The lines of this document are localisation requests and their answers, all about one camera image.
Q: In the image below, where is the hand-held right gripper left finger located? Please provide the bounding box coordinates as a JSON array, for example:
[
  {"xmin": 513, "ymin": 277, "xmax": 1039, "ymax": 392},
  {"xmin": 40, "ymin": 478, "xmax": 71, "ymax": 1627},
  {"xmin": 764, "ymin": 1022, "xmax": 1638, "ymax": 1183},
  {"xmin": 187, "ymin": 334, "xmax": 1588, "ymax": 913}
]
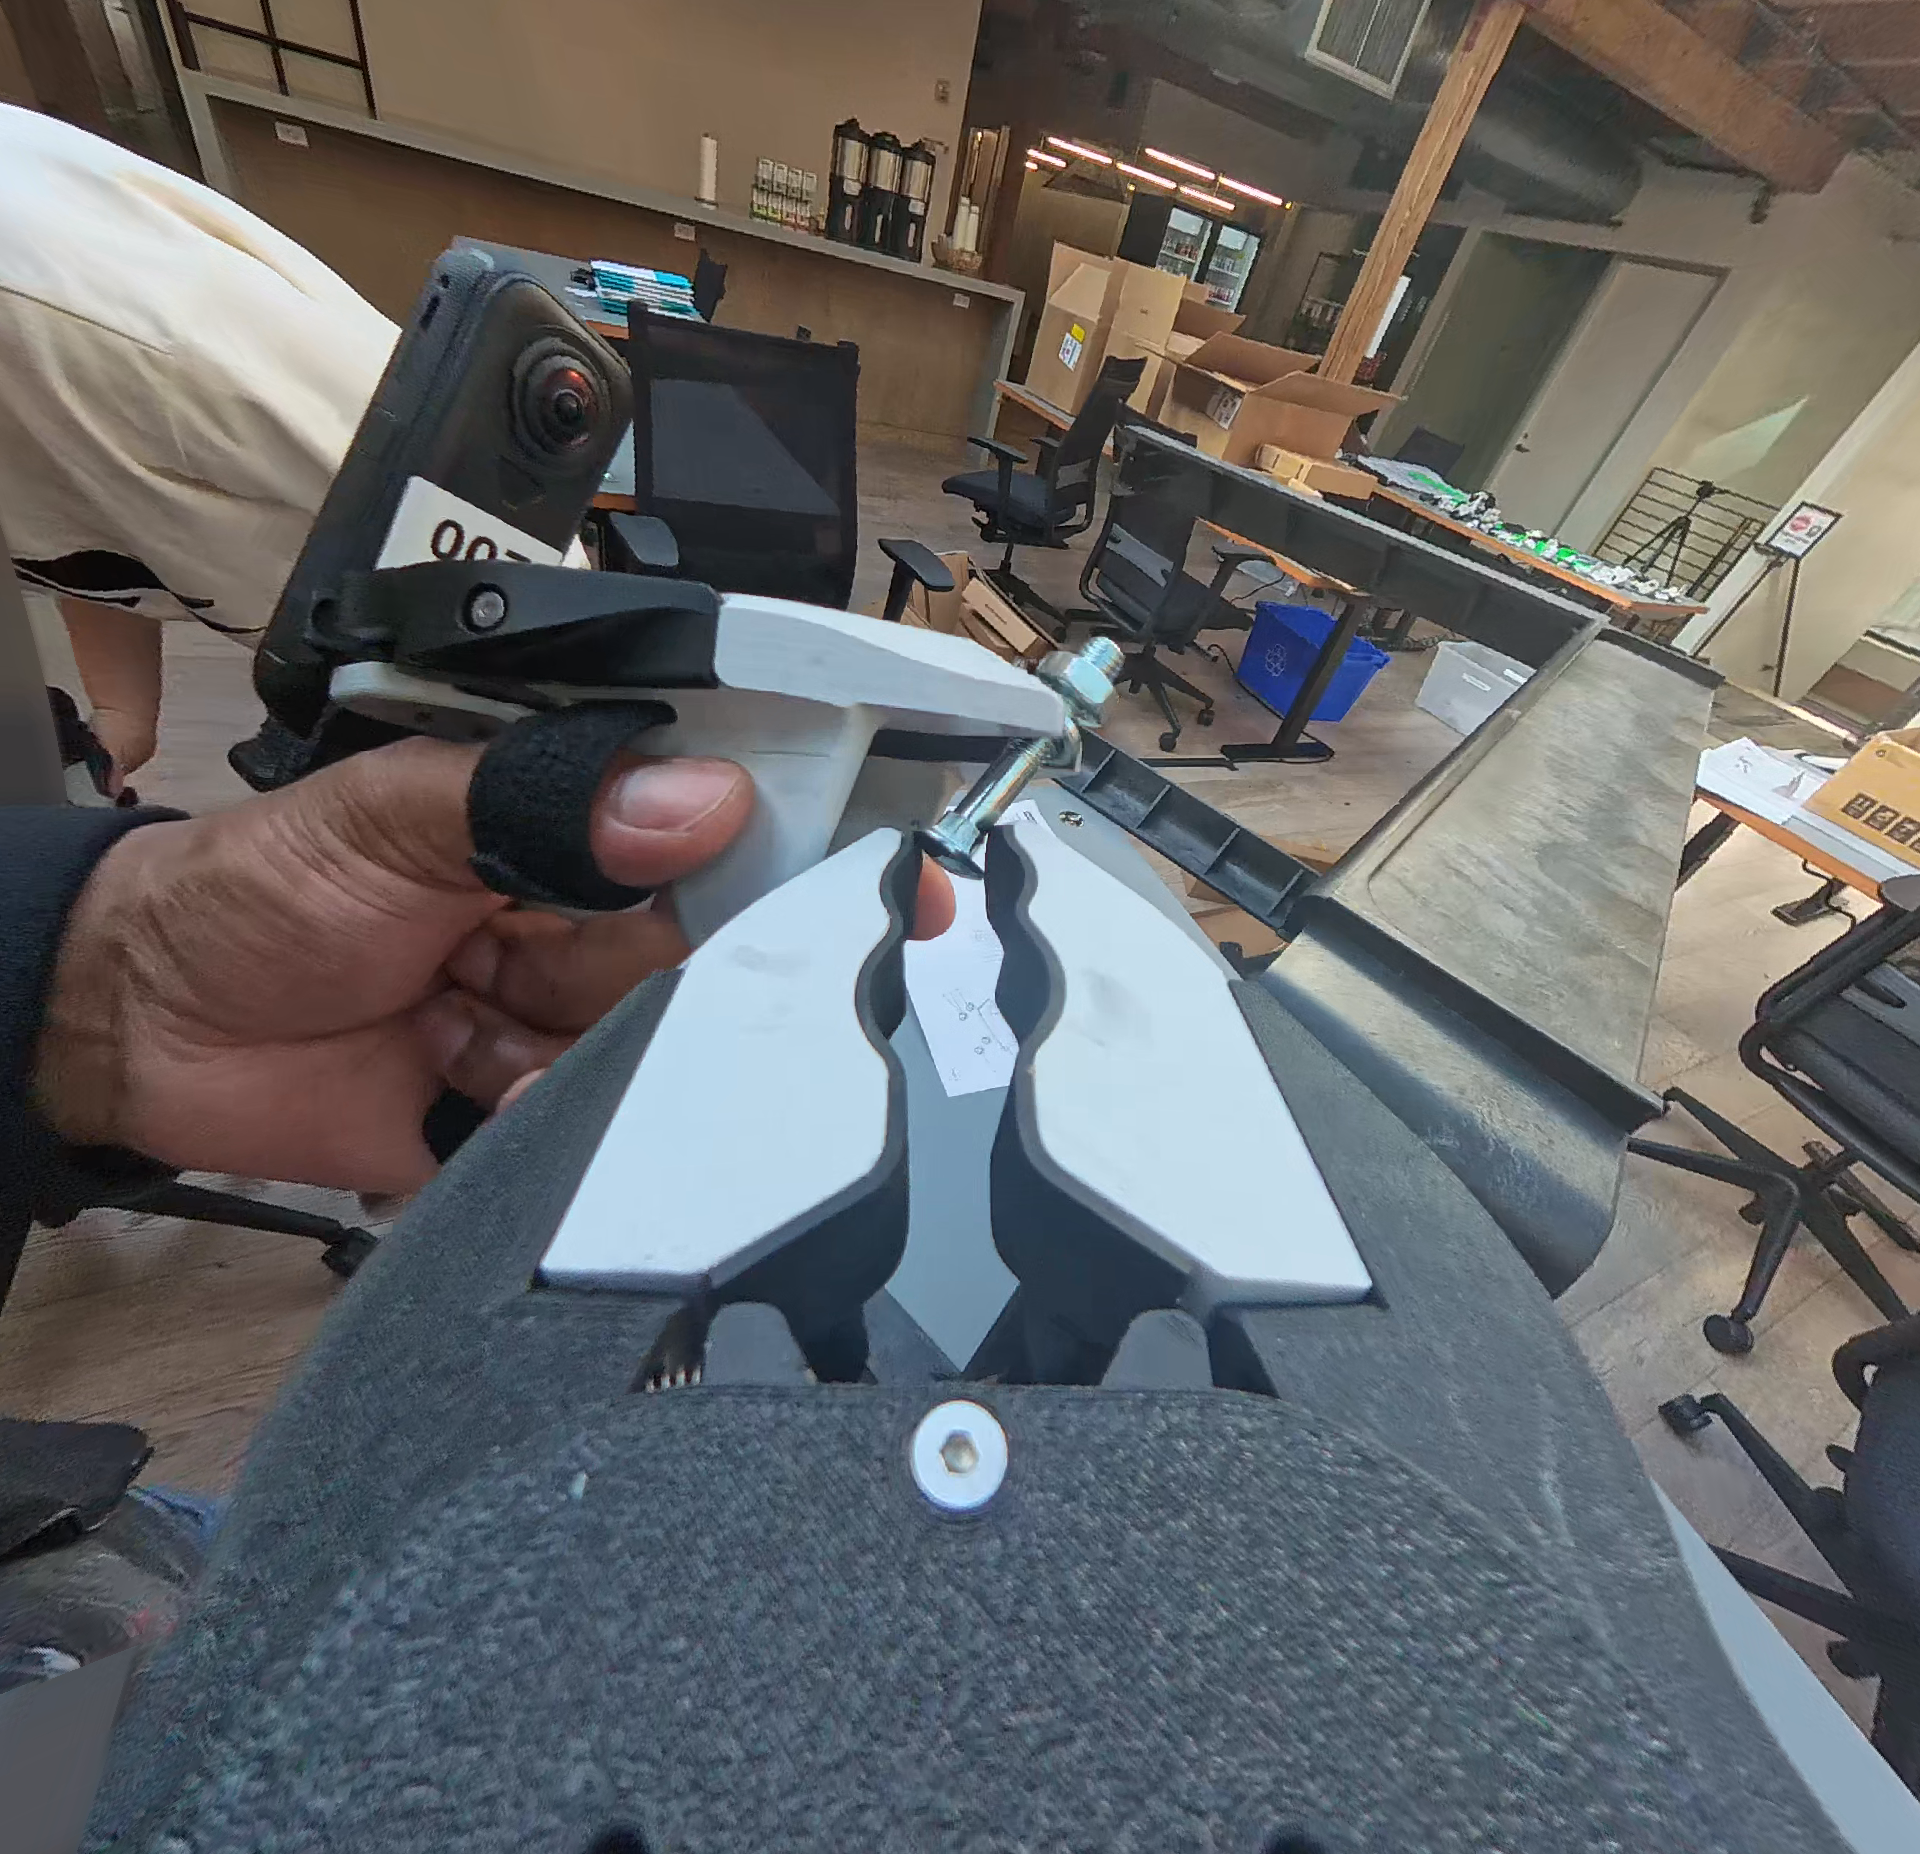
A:
[{"xmin": 537, "ymin": 831, "xmax": 920, "ymax": 1297}]

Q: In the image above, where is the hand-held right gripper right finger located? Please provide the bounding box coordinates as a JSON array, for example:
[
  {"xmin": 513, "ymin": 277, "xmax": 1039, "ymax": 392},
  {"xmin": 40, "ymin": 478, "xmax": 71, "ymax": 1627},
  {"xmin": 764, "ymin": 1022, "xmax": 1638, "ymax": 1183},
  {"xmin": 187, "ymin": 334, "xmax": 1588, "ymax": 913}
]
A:
[{"xmin": 997, "ymin": 819, "xmax": 1377, "ymax": 1312}]

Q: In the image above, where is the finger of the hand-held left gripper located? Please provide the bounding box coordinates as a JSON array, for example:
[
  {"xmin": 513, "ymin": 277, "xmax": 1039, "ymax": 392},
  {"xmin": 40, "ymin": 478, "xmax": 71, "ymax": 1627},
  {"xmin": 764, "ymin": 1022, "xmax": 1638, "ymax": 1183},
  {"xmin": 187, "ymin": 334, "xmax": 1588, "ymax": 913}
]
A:
[{"xmin": 713, "ymin": 599, "xmax": 1080, "ymax": 777}]

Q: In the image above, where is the silver bolt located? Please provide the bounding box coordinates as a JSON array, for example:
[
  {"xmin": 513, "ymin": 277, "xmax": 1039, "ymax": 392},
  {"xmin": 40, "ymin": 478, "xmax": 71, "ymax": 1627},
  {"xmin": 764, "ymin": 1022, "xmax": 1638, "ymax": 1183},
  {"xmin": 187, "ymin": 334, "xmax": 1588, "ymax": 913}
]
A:
[{"xmin": 919, "ymin": 636, "xmax": 1129, "ymax": 879}]

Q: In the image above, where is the silver nut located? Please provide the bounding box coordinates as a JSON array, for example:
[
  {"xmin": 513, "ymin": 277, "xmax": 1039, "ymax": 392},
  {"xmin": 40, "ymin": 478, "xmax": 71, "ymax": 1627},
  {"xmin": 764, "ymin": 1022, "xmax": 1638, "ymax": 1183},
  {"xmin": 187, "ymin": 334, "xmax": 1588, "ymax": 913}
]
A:
[{"xmin": 1032, "ymin": 643, "xmax": 1114, "ymax": 735}]

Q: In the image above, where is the black plastic cart leg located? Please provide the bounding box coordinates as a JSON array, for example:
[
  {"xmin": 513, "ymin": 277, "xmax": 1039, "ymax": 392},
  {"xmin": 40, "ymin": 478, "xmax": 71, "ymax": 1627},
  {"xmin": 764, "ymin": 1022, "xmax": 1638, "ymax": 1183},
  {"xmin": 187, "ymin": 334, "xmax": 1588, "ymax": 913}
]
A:
[{"xmin": 1050, "ymin": 726, "xmax": 1310, "ymax": 929}]

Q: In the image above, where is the person's left forearm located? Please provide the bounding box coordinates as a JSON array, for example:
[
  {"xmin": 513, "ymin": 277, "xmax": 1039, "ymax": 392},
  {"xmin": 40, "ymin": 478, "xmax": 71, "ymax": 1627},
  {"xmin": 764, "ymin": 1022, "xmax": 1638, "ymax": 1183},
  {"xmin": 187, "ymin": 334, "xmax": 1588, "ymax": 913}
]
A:
[{"xmin": 0, "ymin": 801, "xmax": 190, "ymax": 1294}]

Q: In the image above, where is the cluttered wooden-edged desk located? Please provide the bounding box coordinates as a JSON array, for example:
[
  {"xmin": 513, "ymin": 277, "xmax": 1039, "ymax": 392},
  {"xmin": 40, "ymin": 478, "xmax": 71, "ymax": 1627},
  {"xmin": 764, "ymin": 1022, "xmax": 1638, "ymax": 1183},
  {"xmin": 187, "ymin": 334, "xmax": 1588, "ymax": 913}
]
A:
[{"xmin": 1320, "ymin": 451, "xmax": 1712, "ymax": 641}]

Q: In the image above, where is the person's left hand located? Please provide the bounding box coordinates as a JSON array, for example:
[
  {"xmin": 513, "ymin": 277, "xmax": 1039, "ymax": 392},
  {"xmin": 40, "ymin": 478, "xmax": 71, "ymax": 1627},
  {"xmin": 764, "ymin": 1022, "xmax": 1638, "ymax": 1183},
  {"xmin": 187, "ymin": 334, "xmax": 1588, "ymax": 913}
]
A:
[{"xmin": 30, "ymin": 742, "xmax": 963, "ymax": 1198}]

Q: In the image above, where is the white instruction sheet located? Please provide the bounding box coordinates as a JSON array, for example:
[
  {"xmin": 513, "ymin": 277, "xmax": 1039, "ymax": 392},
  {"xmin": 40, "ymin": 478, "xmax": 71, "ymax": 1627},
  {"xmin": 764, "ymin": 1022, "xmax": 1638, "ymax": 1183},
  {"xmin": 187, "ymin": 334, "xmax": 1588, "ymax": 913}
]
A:
[{"xmin": 919, "ymin": 798, "xmax": 1039, "ymax": 1105}]

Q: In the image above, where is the black office chair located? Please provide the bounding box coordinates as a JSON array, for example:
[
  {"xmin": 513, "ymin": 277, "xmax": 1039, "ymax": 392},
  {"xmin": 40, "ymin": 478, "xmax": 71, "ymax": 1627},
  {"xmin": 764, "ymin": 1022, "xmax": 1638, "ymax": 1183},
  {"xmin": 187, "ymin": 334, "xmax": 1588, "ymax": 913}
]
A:
[
  {"xmin": 1658, "ymin": 1314, "xmax": 1920, "ymax": 1750},
  {"xmin": 623, "ymin": 301, "xmax": 865, "ymax": 611},
  {"xmin": 1627, "ymin": 873, "xmax": 1920, "ymax": 1358},
  {"xmin": 942, "ymin": 358, "xmax": 1149, "ymax": 555},
  {"xmin": 1078, "ymin": 513, "xmax": 1281, "ymax": 754}
]

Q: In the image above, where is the open cardboard box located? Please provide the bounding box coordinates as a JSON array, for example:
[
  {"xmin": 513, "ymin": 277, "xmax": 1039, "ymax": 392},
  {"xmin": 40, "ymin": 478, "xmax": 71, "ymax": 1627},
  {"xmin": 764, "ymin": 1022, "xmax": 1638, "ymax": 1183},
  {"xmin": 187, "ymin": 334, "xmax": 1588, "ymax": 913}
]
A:
[
  {"xmin": 1025, "ymin": 241, "xmax": 1187, "ymax": 415},
  {"xmin": 1155, "ymin": 332, "xmax": 1400, "ymax": 468}
]

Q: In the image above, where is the long grey counter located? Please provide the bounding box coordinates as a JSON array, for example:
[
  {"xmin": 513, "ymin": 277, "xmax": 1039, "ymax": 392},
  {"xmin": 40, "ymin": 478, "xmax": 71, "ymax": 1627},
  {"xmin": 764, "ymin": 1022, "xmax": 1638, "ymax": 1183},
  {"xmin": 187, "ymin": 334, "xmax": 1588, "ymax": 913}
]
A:
[{"xmin": 203, "ymin": 76, "xmax": 1029, "ymax": 437}]

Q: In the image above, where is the blue recycling bin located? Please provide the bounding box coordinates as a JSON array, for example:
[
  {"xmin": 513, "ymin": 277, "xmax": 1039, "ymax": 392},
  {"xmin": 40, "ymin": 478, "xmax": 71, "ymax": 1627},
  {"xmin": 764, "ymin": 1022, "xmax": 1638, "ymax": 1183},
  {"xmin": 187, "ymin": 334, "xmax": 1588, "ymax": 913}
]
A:
[{"xmin": 1238, "ymin": 599, "xmax": 1393, "ymax": 726}]

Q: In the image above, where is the white plastic bin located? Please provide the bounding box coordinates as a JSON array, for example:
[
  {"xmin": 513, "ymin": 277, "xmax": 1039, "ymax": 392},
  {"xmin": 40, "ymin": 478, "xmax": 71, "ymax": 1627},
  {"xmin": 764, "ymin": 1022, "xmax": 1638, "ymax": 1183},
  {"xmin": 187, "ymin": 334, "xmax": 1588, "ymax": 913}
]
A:
[{"xmin": 1415, "ymin": 641, "xmax": 1537, "ymax": 742}]

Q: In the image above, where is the glass-door drinks fridge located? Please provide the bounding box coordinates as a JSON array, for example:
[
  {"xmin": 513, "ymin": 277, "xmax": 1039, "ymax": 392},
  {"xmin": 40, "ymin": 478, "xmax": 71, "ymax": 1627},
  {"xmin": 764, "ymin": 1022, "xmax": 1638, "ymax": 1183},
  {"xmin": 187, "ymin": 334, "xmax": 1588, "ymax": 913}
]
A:
[{"xmin": 1117, "ymin": 190, "xmax": 1263, "ymax": 311}]

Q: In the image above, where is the cardboard box with black icons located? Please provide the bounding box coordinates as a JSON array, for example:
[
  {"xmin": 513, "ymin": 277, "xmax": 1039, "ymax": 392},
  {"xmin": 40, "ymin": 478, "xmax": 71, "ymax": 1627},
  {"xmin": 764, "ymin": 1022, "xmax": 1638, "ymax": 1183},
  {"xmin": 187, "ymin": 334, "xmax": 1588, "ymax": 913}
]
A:
[{"xmin": 1801, "ymin": 728, "xmax": 1920, "ymax": 861}]

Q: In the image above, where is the glossy dark printed bag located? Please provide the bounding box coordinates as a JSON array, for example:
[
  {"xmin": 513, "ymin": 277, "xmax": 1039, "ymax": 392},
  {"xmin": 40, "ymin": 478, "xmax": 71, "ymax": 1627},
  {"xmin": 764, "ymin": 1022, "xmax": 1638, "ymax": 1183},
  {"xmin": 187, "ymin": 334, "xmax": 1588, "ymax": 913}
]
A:
[{"xmin": 0, "ymin": 1485, "xmax": 203, "ymax": 1697}]

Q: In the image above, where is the ceiling air vent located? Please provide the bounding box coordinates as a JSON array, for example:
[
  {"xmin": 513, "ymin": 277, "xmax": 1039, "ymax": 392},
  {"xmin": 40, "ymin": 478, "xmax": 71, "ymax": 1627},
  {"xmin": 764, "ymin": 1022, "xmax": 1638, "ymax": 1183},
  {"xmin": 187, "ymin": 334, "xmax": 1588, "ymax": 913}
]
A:
[{"xmin": 1304, "ymin": 0, "xmax": 1441, "ymax": 86}]

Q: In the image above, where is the wooden post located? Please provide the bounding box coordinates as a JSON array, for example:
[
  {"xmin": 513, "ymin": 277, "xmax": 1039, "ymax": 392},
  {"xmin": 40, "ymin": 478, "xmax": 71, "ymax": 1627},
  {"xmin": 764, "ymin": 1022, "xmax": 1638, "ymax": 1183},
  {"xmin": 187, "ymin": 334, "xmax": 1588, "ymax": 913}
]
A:
[{"xmin": 1320, "ymin": 0, "xmax": 1524, "ymax": 386}]

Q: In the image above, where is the black wire grid panel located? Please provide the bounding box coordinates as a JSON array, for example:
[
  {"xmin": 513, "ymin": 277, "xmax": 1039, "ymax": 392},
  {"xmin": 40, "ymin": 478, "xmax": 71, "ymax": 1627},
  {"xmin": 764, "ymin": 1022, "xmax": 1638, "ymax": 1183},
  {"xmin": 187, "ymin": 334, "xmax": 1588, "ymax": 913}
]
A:
[{"xmin": 1588, "ymin": 466, "xmax": 1772, "ymax": 611}]

